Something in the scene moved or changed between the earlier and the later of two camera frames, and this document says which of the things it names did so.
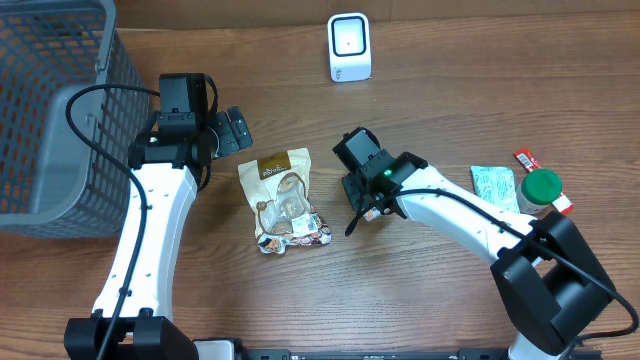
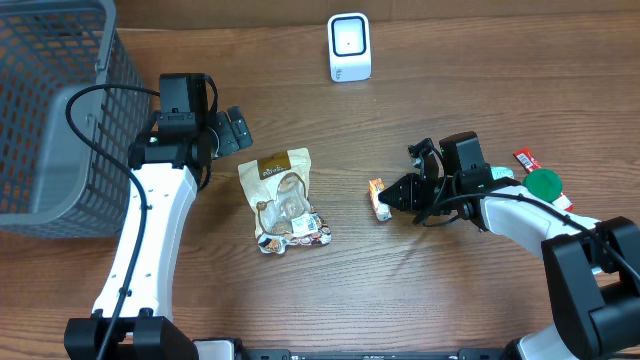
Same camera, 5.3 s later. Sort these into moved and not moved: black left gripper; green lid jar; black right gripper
Moved: black right gripper
Not moved: black left gripper; green lid jar
